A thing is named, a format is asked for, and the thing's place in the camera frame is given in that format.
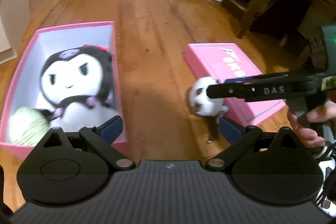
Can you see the black white Kuromi plush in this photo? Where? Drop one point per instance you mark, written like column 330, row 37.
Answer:
column 78, row 83

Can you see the pink shoe box lid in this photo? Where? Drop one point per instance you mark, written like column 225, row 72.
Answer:
column 225, row 61

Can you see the green yarn ball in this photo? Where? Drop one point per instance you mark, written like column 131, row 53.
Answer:
column 27, row 126

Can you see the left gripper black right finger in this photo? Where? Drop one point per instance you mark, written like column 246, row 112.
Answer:
column 241, row 139

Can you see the white drawer cabinet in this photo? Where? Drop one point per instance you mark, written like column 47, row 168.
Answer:
column 15, row 17

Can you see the pink open shoe box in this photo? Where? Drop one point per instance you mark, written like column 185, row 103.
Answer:
column 25, row 90

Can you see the small white brown plush keychain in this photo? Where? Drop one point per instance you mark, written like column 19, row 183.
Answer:
column 201, row 105

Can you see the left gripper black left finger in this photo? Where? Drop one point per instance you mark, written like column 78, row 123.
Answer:
column 100, row 140

